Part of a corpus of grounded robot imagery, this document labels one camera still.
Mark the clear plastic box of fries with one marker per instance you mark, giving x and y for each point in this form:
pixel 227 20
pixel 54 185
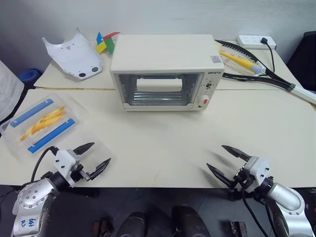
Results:
pixel 14 142

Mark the blue round object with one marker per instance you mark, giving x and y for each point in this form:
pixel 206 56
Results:
pixel 29 76

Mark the colourful paper pinwheel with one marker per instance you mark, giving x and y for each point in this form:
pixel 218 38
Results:
pixel 108 44

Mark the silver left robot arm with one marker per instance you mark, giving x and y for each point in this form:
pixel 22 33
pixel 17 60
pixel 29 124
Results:
pixel 30 200

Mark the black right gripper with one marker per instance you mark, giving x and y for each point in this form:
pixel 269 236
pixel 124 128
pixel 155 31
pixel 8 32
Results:
pixel 240 182

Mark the white power strip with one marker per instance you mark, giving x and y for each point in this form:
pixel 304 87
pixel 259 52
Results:
pixel 251 41

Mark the dark rounded shape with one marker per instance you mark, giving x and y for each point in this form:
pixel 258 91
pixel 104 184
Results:
pixel 132 225
pixel 188 222

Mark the yellow french fries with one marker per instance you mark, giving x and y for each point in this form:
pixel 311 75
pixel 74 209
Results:
pixel 47 119

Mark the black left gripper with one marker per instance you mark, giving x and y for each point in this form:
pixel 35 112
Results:
pixel 78 172

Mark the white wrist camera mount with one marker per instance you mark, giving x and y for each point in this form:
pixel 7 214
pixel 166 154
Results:
pixel 258 168
pixel 64 160

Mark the brown block under table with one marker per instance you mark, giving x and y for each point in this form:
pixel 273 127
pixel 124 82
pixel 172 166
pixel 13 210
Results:
pixel 102 228
pixel 238 229

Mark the white robot shell cover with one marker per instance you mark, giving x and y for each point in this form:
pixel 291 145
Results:
pixel 71 58

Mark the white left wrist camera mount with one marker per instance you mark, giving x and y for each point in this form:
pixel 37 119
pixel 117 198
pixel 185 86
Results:
pixel 64 160

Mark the blue plastic strip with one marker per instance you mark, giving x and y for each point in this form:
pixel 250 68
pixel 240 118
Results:
pixel 51 135
pixel 32 113

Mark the red and white timer knob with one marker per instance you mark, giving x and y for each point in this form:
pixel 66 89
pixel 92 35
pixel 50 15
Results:
pixel 205 101

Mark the black chair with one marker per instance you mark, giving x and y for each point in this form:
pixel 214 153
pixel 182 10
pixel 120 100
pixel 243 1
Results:
pixel 304 61

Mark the cream toaster oven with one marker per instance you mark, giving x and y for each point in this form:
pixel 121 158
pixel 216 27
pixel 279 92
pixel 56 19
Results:
pixel 160 51

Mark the white cloth bag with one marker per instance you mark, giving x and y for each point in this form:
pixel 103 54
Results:
pixel 8 91

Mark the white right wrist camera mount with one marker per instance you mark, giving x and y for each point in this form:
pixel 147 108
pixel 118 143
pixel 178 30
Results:
pixel 258 168

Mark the yellow tube on racket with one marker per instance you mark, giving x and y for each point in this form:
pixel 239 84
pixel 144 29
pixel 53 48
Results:
pixel 240 61

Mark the black tennis racket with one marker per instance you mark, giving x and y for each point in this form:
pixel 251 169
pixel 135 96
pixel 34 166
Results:
pixel 271 74

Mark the glass oven door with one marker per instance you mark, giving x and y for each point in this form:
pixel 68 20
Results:
pixel 158 100

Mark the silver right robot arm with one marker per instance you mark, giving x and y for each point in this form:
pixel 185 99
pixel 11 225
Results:
pixel 288 197

